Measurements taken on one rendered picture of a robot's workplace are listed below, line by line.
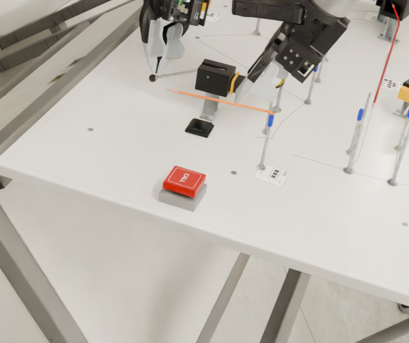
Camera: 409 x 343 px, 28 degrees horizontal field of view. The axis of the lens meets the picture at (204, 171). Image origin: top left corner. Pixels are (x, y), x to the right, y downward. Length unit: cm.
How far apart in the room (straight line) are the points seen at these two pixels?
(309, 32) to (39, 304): 61
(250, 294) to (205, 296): 188
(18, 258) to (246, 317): 233
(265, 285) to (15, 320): 247
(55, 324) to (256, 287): 240
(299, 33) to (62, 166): 42
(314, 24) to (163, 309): 66
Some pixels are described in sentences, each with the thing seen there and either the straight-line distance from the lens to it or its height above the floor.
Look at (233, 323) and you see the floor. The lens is 351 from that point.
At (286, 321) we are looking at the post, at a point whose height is 100.
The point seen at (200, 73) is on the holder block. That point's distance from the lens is 139.
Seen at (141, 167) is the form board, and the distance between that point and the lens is 128.
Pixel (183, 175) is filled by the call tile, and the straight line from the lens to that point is 121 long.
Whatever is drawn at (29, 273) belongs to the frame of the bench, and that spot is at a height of 80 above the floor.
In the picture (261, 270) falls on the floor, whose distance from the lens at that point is 382.
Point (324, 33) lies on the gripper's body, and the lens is 131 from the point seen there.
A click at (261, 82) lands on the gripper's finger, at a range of 134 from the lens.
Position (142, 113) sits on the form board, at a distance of 142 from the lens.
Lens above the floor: 173
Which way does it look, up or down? 29 degrees down
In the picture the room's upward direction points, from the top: 73 degrees clockwise
